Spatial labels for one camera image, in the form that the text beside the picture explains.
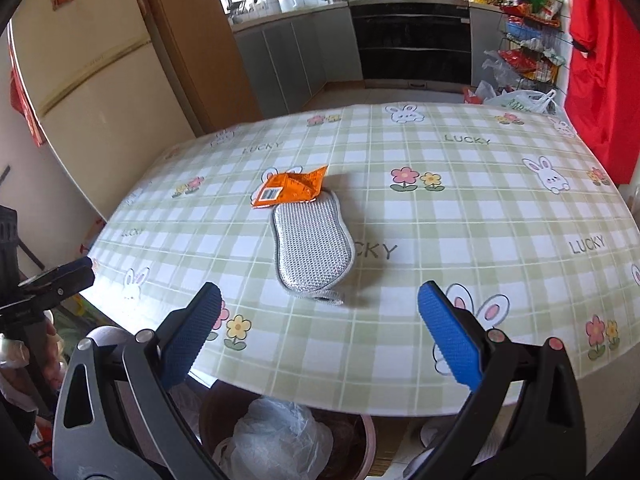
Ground red apron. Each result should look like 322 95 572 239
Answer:
564 0 640 187

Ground clear plastic bag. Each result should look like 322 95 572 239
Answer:
481 49 522 83

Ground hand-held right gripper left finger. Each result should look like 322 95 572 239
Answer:
52 281 232 480

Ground grey mesh scouring sponge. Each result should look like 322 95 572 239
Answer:
272 187 357 307

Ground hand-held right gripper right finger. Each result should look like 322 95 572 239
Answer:
404 280 587 480

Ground stainless steel cabinet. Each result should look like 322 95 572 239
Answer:
467 2 507 87

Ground orange snack packet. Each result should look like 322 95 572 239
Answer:
250 163 329 210

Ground brown trash bin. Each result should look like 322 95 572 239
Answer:
199 379 377 480

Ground grey base cabinets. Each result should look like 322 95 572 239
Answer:
232 7 364 119

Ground checked bunny print tablecloth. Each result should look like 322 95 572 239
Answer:
86 102 640 419

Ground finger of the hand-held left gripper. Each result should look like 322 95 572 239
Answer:
17 256 97 311

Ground cream refrigerator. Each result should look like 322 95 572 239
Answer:
9 0 197 222

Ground red hanging cloth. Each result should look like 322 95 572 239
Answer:
7 35 47 148

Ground white green printed floor bag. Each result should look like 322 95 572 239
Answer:
484 88 562 117

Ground black wire rack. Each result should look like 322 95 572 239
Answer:
496 0 572 95

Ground black built-in oven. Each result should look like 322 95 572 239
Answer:
348 0 472 87

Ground crumpled translucent plastic bag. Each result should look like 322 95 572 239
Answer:
212 395 334 480

